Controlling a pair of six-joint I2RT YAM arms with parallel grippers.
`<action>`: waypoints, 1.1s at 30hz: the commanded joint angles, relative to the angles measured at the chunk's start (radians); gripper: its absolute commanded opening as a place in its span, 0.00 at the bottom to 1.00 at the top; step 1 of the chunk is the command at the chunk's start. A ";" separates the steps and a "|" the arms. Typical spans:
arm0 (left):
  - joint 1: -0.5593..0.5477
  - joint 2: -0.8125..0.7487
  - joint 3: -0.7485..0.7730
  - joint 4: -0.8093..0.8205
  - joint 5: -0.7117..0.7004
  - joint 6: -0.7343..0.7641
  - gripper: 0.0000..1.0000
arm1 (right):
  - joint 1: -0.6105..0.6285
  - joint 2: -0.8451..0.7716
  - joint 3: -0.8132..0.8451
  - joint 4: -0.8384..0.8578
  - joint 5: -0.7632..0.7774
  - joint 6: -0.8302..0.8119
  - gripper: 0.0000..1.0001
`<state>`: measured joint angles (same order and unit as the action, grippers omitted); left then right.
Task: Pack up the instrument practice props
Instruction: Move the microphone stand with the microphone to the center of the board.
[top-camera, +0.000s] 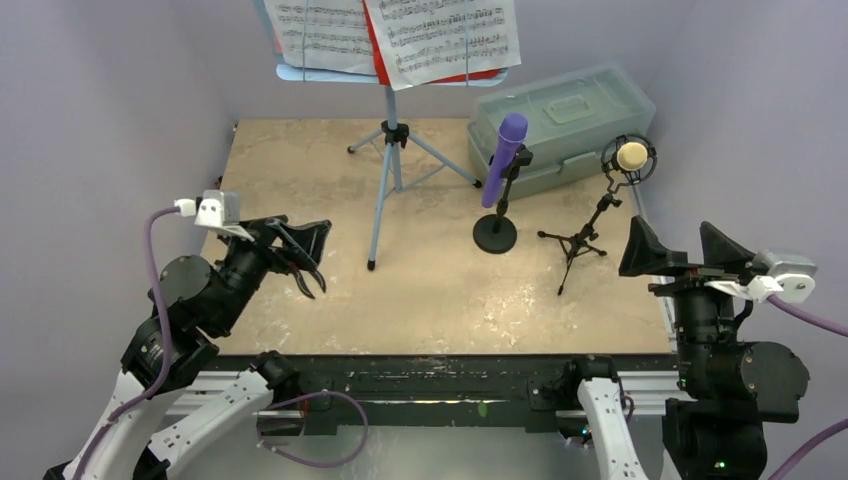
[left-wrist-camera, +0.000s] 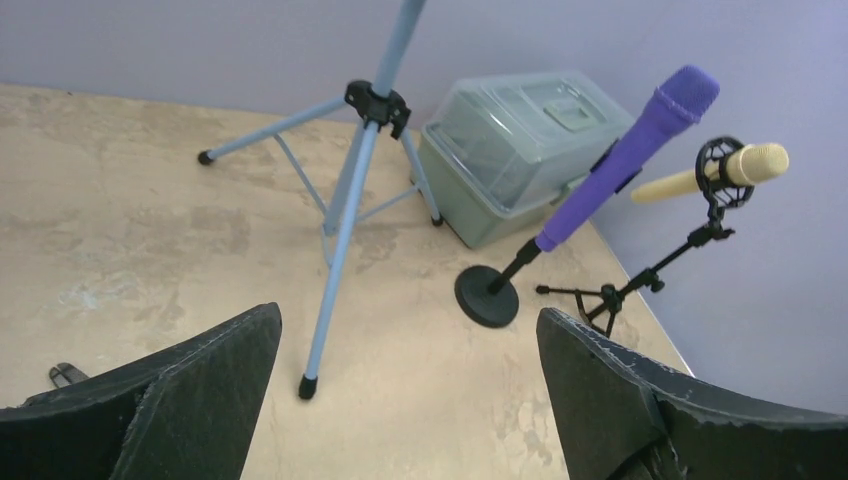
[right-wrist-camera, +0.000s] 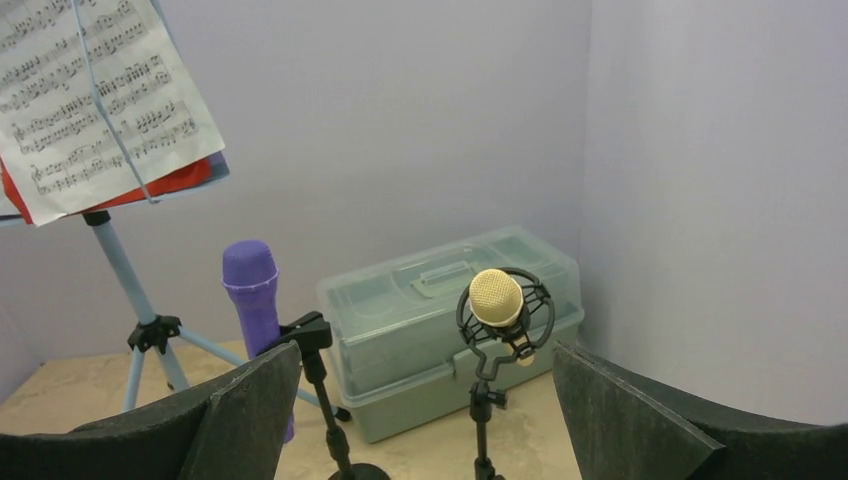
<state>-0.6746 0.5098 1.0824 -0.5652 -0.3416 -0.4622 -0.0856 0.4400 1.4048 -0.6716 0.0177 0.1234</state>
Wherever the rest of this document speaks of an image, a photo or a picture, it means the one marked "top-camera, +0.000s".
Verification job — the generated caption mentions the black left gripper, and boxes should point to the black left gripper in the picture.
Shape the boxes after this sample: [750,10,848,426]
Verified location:
[213,214,331,332]

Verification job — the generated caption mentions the black round-base microphone stand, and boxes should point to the black round-base microphone stand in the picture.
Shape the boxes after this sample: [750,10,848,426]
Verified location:
[473,144,533,254]

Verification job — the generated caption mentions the purple toy microphone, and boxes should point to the purple toy microphone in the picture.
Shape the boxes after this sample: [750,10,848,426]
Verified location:
[481,112,529,208]

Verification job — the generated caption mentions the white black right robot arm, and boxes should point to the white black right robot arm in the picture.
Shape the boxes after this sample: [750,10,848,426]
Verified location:
[619,216,810,479]

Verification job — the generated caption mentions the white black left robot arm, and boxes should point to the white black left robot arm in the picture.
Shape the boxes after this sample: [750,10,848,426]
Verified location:
[46,215,332,479]

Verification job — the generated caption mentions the black pliers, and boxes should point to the black pliers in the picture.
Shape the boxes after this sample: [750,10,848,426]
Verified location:
[283,249,327,300]

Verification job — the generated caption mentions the black tripod microphone stand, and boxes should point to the black tripod microphone stand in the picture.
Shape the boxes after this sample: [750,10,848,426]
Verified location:
[536,174,623,296]

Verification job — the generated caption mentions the translucent green storage box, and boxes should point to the translucent green storage box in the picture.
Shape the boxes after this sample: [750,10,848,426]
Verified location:
[467,62,656,200]

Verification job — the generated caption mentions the light blue music stand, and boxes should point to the light blue music stand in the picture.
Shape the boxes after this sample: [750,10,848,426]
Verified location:
[254,1,509,270]

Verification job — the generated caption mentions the red folder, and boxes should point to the red folder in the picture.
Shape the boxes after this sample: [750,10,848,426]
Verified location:
[362,1,505,86]

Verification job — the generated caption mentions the left sheet music page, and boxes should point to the left sheet music page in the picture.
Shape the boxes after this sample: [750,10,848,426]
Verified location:
[262,0,376,76]

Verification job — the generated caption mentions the sheet music page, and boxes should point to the sheet music page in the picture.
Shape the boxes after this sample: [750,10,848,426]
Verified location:
[262,0,376,76]
[365,0,521,91]

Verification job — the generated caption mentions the right sheet music page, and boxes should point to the right sheet music page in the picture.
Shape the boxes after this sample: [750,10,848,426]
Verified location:
[365,0,521,91]

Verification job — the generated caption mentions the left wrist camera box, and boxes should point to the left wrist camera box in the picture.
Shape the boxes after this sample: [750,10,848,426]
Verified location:
[173,190,251,239]

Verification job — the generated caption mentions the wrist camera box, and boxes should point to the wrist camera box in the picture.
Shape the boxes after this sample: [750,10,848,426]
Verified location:
[173,190,251,239]
[706,250,818,304]

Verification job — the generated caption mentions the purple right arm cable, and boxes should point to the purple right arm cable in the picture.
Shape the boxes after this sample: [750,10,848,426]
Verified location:
[765,294,848,480]

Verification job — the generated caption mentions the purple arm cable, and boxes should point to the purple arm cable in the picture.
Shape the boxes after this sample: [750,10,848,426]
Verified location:
[71,205,183,480]
[765,294,848,480]

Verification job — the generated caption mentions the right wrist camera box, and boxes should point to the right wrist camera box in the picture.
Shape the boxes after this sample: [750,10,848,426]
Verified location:
[706,250,818,304]

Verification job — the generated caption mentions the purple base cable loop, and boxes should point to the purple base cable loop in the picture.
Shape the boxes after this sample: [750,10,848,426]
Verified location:
[254,389,370,470]

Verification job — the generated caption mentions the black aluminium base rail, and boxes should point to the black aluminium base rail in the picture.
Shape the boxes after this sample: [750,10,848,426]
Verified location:
[158,354,684,439]

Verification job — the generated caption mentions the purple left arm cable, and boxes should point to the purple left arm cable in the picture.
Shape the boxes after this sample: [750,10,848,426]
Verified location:
[71,205,183,480]

